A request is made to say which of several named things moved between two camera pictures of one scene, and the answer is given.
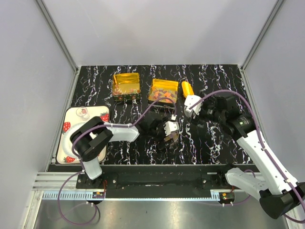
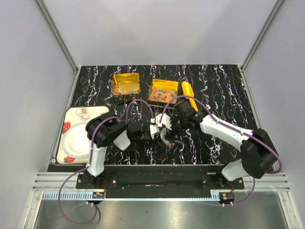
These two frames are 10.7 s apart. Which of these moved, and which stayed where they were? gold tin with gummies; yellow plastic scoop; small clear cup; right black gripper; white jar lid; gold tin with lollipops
Moved: right black gripper; white jar lid
Stayed: gold tin with gummies; yellow plastic scoop; small clear cup; gold tin with lollipops
